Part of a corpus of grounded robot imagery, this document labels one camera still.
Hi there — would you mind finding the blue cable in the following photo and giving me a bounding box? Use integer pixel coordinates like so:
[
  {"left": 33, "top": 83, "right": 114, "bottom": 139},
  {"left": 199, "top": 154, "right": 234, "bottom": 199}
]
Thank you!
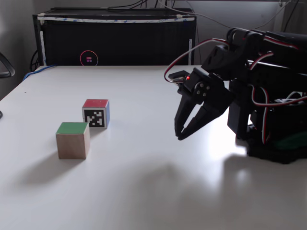
[{"left": 23, "top": 64, "right": 57, "bottom": 81}]

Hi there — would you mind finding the thin white wall cable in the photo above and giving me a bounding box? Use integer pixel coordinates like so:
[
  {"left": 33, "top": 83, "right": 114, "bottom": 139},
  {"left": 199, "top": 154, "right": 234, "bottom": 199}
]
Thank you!
[{"left": 184, "top": 0, "right": 295, "bottom": 29}]

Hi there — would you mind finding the black chair armrest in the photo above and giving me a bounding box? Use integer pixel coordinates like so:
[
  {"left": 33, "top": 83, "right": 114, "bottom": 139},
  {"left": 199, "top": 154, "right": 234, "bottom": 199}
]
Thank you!
[{"left": 0, "top": 51, "right": 15, "bottom": 79}]

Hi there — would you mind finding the black cable bundle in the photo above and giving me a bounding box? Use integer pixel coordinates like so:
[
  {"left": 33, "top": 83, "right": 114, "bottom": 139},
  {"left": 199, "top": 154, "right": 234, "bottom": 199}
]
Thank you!
[{"left": 29, "top": 49, "right": 40, "bottom": 71}]

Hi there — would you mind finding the green-topped wooden cube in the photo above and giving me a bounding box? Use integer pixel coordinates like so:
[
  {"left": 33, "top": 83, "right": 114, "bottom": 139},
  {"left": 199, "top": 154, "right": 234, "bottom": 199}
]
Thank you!
[{"left": 56, "top": 122, "right": 91, "bottom": 160}]

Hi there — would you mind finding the black cabinet with taped edges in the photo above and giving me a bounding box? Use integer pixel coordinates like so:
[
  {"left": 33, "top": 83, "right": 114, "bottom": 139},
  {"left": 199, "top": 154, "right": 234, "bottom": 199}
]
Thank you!
[{"left": 33, "top": 8, "right": 198, "bottom": 67}]

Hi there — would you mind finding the marker-printed cube with red top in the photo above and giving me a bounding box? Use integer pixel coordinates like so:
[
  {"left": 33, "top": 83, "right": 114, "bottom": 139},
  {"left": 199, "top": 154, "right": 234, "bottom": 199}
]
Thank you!
[{"left": 82, "top": 99, "right": 110, "bottom": 129}]

